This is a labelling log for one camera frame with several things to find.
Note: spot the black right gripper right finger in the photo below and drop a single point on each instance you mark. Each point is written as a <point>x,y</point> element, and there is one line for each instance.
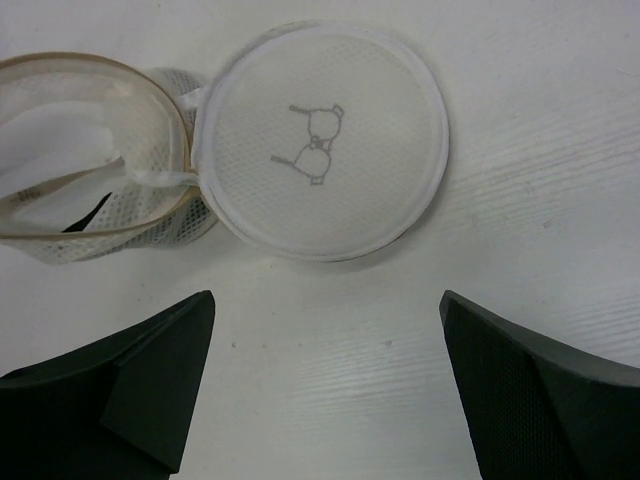
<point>537,408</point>

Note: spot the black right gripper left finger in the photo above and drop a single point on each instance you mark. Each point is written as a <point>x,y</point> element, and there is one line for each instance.
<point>118,408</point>

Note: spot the white mesh laundry bag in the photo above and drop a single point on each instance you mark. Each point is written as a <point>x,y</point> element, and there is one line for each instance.
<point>319,141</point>

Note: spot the white bra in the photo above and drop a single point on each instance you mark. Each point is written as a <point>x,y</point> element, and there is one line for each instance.
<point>59,165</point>

